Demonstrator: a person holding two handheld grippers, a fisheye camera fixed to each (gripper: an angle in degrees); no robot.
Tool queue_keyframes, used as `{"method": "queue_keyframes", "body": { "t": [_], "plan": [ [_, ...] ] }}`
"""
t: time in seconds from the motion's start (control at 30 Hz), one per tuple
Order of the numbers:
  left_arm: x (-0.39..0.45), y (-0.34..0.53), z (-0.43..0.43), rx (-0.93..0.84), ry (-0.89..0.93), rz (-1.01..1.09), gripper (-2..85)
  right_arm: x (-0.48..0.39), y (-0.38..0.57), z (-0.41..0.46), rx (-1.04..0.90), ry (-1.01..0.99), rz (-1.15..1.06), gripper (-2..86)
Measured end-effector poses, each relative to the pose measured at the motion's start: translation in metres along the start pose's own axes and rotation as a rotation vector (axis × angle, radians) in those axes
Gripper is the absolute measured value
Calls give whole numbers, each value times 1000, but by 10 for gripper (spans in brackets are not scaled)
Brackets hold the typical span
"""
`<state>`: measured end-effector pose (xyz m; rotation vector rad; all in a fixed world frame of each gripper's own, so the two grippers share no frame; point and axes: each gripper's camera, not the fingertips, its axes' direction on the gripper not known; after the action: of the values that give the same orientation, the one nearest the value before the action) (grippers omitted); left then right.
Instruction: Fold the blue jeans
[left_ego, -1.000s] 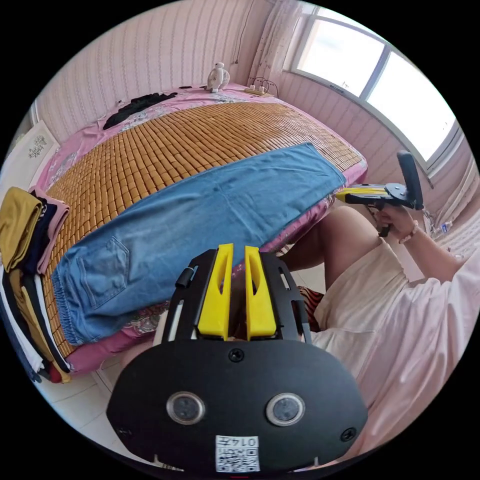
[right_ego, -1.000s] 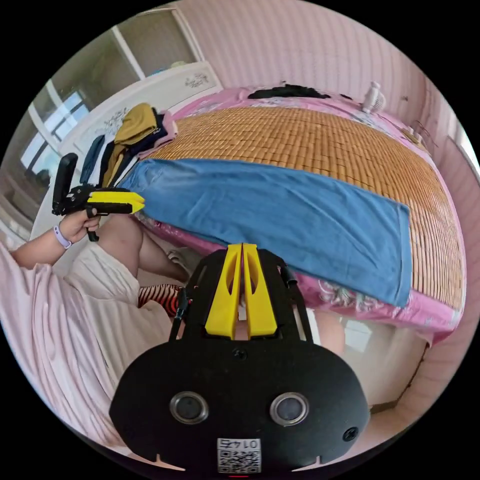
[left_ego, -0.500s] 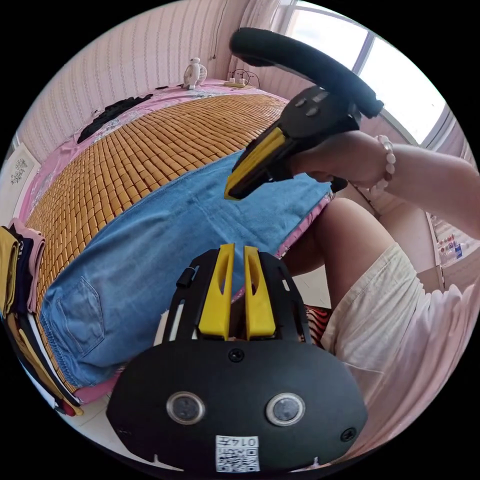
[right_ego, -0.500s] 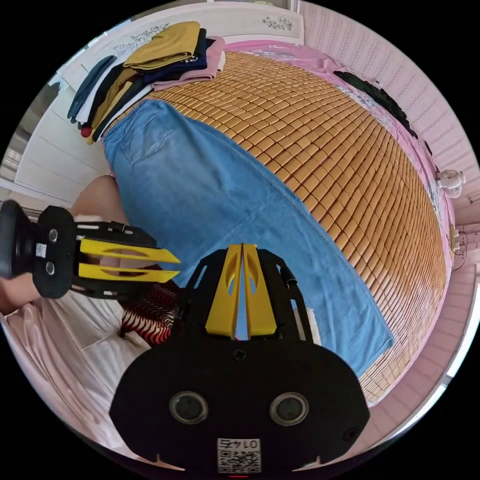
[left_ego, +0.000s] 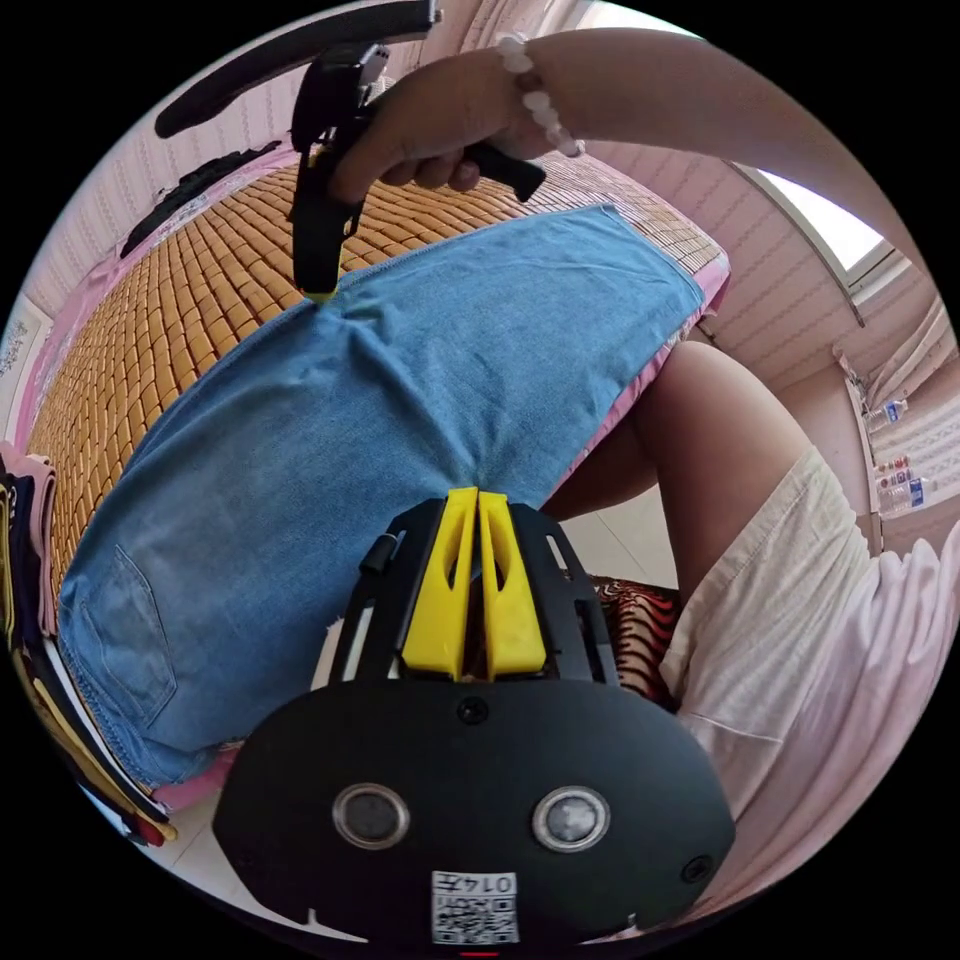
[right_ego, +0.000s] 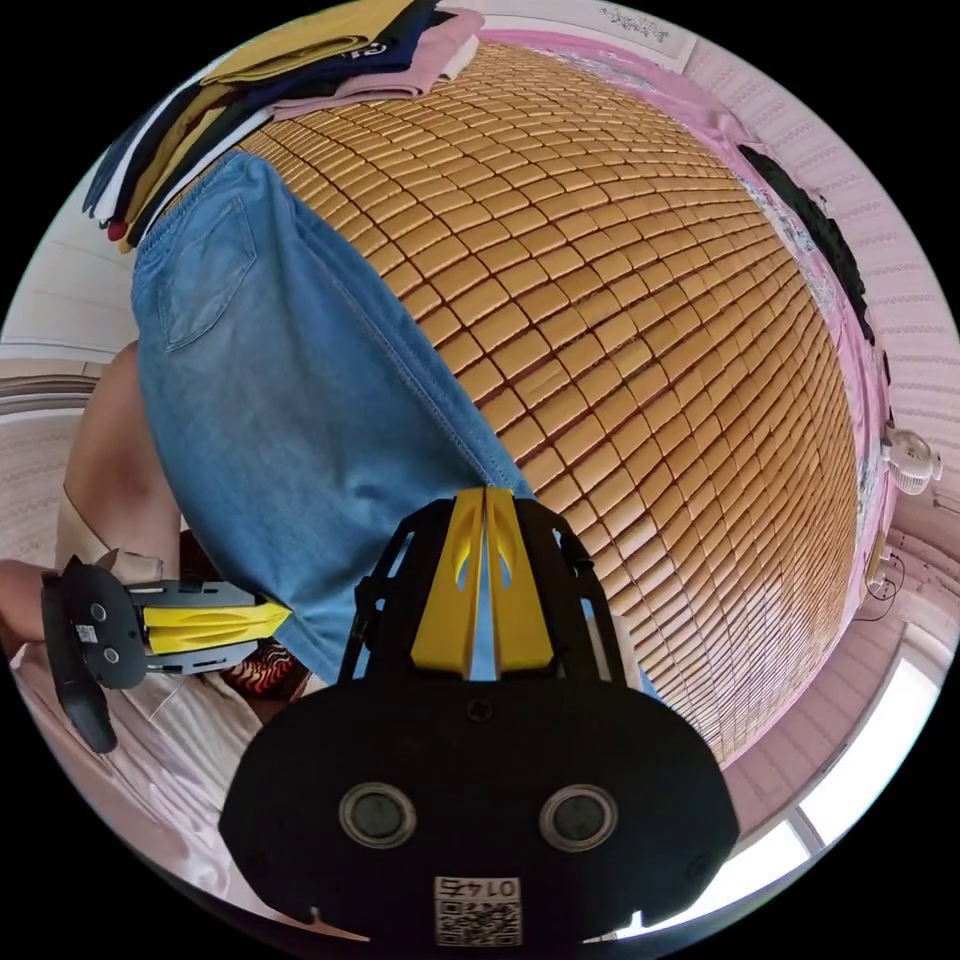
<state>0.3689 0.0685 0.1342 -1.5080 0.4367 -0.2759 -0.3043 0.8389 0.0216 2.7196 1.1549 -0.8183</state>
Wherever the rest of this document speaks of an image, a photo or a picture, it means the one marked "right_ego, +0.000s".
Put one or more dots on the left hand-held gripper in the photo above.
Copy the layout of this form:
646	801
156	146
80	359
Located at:
105	637

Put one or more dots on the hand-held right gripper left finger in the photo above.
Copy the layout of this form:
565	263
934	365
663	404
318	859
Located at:
442	600

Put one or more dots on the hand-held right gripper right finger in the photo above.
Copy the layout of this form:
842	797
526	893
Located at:
525	607

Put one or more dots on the blue jeans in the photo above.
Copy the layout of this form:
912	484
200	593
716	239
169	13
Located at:
285	420

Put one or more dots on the person's left hand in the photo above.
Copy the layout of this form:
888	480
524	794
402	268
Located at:
21	600

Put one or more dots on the person's body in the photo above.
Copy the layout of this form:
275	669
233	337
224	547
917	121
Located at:
112	450

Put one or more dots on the bed with woven mat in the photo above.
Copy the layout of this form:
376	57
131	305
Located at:
600	337

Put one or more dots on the window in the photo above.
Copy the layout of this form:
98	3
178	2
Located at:
840	795

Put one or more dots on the white fan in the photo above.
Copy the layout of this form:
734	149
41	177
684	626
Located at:
911	457

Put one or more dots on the black garment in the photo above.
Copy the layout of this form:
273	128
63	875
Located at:
821	225

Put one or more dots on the pile of clothes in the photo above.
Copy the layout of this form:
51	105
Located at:
247	67

